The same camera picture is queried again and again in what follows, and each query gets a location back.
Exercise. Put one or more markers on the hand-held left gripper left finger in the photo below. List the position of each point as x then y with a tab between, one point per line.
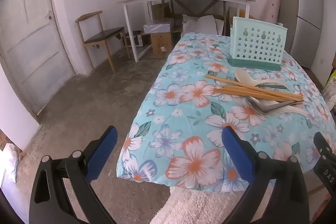
103	153

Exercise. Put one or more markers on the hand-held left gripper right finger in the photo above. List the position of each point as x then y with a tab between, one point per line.
236	155

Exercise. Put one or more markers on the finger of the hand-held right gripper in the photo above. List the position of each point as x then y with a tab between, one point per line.
324	146

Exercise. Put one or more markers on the metal spoon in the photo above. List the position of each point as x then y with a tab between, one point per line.
262	106

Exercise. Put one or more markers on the bundle of wooden chopsticks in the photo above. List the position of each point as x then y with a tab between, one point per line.
252	91

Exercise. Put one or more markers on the dark slender utensil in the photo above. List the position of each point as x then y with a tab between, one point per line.
273	86

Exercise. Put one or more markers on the mint green utensil holder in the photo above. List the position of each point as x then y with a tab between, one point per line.
257	43

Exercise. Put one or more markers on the white and yellow sack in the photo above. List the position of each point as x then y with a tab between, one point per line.
330	92

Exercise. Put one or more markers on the floral blue blanket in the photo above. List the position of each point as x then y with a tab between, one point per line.
189	113

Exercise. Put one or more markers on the white plastic bag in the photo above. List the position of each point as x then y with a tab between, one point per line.
9	163

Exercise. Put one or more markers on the wooden chair with dark seat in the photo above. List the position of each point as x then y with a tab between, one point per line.
103	36

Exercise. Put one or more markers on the metal-framed case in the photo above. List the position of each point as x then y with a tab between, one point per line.
136	40

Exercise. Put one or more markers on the brown cardboard box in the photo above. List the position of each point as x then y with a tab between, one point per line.
160	44

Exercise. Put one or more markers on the grey refrigerator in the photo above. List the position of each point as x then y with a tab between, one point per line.
302	16

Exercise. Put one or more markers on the white pillow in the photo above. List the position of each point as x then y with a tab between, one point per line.
197	24

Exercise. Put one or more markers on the plastic-wrapped grey box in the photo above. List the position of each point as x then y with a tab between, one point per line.
157	26

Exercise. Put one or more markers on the white panel door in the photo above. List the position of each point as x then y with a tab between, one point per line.
31	29

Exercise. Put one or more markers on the pink patterned board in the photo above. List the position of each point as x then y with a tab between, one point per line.
271	6

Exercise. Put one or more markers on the flat brown cardboard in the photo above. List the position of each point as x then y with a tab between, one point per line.
158	10

